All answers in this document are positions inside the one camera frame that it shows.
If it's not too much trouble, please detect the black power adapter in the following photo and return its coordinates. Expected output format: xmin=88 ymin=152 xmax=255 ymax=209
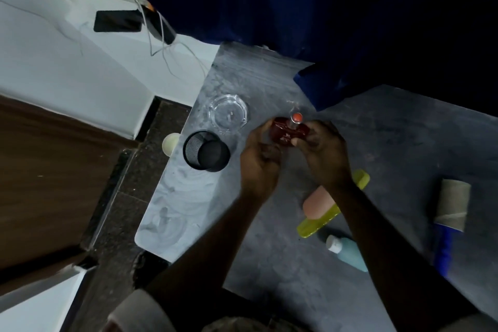
xmin=142 ymin=5 xmax=177 ymax=45

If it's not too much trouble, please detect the black smartphone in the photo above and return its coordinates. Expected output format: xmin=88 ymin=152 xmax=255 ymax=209
xmin=93 ymin=10 xmax=144 ymax=33

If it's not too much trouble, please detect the person's right hand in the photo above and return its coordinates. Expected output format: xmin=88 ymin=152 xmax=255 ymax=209
xmin=291 ymin=121 xmax=353 ymax=191

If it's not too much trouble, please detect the teal bottle with white cap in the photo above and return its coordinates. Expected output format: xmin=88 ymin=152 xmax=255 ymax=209
xmin=326 ymin=235 xmax=369 ymax=273

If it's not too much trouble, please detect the white cable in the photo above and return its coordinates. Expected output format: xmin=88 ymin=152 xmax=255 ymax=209
xmin=133 ymin=0 xmax=211 ymax=80

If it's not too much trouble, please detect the small cream round lid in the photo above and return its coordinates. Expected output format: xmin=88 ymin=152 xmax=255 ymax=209
xmin=162 ymin=133 xmax=182 ymax=157

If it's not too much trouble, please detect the dark red perfume bottle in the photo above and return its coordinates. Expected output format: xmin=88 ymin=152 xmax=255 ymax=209
xmin=270 ymin=112 xmax=311 ymax=147

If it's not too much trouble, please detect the brown wooden panel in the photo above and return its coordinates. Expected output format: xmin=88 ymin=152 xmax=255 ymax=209
xmin=0 ymin=94 xmax=140 ymax=271

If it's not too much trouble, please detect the dark blue curtain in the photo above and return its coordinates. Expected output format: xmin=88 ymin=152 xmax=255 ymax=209
xmin=74 ymin=0 xmax=498 ymax=118

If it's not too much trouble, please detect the person's left hand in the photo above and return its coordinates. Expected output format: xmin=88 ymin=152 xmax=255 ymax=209
xmin=239 ymin=119 xmax=283 ymax=200

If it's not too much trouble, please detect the person's right forearm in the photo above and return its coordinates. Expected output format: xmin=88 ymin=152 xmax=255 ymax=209
xmin=326 ymin=179 xmax=481 ymax=332

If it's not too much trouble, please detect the lint roller with blue handle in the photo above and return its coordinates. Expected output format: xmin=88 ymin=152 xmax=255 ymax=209
xmin=433 ymin=179 xmax=472 ymax=279

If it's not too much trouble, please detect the pink oval soap bar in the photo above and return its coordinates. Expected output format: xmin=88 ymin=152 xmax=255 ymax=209
xmin=302 ymin=185 xmax=341 ymax=221

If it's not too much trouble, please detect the black mesh pen cup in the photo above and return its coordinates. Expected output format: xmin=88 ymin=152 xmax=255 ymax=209
xmin=182 ymin=130 xmax=232 ymax=172

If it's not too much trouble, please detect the person's left forearm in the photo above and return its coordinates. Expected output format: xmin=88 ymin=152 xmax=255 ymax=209
xmin=146 ymin=190 xmax=275 ymax=305

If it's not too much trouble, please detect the person's grey shirt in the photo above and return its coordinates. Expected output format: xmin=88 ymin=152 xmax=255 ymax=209
xmin=102 ymin=288 xmax=498 ymax=332

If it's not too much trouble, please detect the clear glass ashtray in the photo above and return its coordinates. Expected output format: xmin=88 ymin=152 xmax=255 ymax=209
xmin=207 ymin=94 xmax=250 ymax=135

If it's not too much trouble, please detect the yellow-green plastic tray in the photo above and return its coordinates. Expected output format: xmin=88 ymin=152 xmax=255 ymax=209
xmin=296 ymin=169 xmax=370 ymax=239

